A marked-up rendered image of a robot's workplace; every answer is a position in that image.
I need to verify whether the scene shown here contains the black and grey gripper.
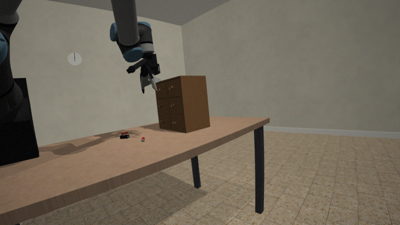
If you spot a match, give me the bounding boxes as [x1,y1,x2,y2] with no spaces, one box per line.
[140,52,161,94]

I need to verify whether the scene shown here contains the dark brown wooden drawer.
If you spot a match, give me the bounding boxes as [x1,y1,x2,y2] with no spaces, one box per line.
[156,82,168,98]
[167,78,182,97]
[159,114,171,130]
[168,97,184,114]
[157,98,169,113]
[170,114,186,132]

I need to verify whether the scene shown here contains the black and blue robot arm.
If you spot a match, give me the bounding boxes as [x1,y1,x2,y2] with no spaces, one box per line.
[0,0,154,120]

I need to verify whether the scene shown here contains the brown wooden chest of drawers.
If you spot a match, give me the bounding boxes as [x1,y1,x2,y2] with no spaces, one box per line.
[155,75,210,133]

